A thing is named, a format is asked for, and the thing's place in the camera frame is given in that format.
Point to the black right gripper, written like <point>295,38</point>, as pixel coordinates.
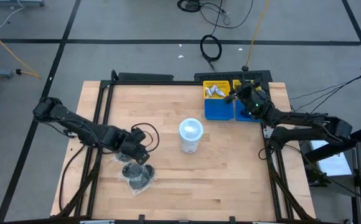
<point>253,101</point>

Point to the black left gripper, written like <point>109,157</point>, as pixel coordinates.
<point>132,143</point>

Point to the black disc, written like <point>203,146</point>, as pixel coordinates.
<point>132,170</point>
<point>121,158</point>
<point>139,182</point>
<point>149,171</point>

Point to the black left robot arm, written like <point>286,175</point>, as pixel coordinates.
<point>74,124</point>

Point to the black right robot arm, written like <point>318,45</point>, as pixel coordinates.
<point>308,119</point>

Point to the yellow plastic basket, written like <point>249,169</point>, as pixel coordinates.
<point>236,83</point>

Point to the small white tube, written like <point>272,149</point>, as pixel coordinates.
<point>221,83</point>

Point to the perforated black floor plate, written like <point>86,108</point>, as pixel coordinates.
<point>224,75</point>

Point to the white plastic cup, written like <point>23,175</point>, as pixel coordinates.
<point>190,130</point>

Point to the white board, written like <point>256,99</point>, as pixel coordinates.
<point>336,165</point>

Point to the black aluminium table frame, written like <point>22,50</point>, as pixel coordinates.
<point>168,82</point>

